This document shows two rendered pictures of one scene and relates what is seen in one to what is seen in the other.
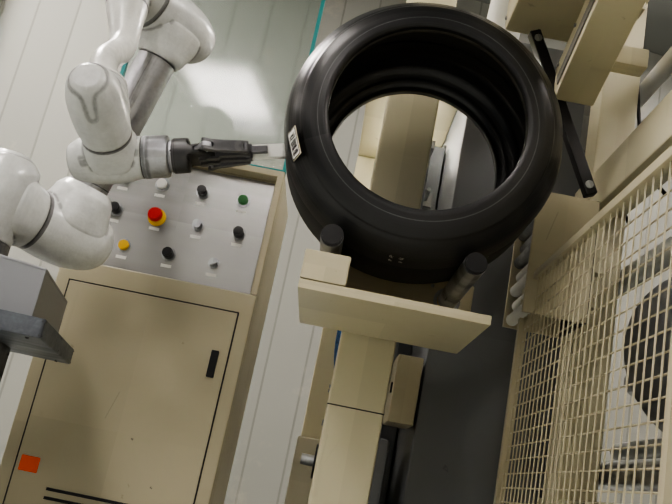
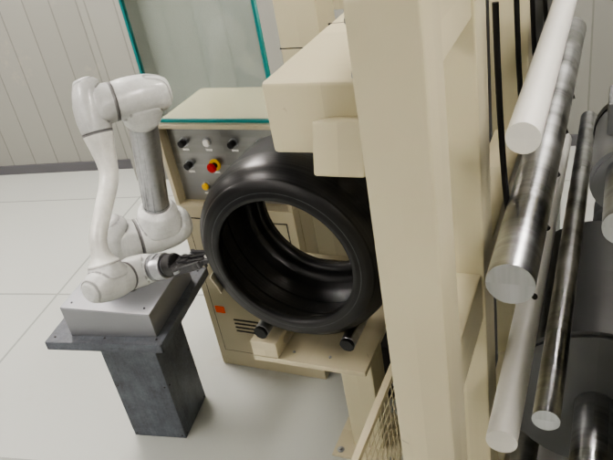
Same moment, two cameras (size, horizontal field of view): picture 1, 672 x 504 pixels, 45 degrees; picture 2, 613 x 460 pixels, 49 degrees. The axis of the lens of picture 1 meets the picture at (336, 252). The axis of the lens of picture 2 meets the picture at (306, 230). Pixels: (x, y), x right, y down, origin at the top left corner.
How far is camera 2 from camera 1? 1.96 m
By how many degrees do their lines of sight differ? 53
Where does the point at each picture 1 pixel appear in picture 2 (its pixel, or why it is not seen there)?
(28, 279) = (143, 321)
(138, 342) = not seen: hidden behind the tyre
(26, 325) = (154, 349)
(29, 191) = (123, 244)
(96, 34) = not seen: outside the picture
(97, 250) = (181, 237)
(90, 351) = not seen: hidden behind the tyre
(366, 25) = (219, 205)
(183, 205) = (226, 153)
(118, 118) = (120, 292)
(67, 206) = (149, 233)
